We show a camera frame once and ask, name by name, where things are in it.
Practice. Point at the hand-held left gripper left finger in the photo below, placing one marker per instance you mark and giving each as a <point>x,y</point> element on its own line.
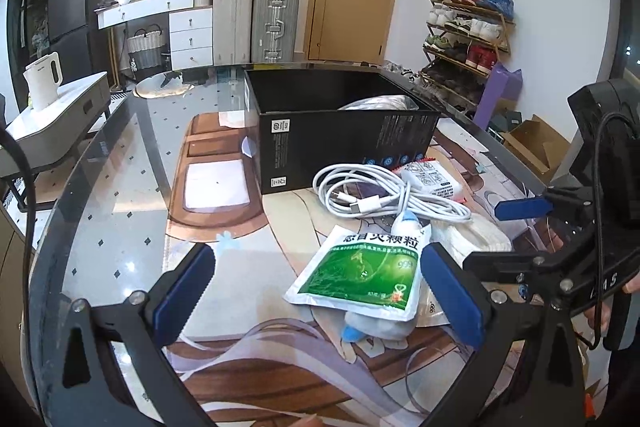
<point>185,292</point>

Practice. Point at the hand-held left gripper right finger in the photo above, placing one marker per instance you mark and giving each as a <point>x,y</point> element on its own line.
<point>450,297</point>

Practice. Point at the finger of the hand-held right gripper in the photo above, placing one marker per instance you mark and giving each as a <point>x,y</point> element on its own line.
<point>522,208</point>
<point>500,263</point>

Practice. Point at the white cloth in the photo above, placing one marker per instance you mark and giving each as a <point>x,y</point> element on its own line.
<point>475,237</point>

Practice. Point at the green medicine sachet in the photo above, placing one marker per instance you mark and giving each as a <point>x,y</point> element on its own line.
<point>360,272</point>

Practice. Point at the white tissue packet red edge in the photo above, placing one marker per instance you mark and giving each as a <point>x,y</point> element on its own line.
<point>430,179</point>

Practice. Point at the black cardboard box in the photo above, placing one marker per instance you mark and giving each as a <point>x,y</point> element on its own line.
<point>320,142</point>

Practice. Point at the person's right hand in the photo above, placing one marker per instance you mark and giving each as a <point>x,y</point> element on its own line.
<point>596,324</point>

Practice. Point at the open cardboard box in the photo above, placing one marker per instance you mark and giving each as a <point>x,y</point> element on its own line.
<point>537,147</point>

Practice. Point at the printed table mat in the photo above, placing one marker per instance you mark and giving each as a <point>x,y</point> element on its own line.
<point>280,357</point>

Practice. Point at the wooden shoe rack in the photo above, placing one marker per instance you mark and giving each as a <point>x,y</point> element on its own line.
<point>502,42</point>

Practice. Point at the crumpled plastic bag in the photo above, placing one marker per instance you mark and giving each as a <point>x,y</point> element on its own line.
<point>380,103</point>

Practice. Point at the rows of sneakers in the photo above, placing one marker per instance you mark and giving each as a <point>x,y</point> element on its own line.
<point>480,27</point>

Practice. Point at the round floor rug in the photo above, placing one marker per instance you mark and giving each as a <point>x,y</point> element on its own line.
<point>160,84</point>

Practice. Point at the grey side table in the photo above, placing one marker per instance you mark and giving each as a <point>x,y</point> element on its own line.
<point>75,107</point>

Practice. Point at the woven laundry basket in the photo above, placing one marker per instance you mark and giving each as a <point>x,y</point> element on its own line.
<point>145,52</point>

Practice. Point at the white electric kettle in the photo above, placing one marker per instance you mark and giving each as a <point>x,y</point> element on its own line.
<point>42,79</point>

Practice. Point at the white dressing desk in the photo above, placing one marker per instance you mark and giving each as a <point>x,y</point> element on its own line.
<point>187,32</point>

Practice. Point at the white suitcase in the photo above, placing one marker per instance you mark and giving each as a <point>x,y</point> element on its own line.
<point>232,24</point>

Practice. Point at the silver suitcase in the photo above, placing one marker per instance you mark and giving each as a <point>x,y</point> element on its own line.
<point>275,24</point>

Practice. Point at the dark glass cabinet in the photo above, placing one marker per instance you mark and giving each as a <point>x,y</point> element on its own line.
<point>30,7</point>

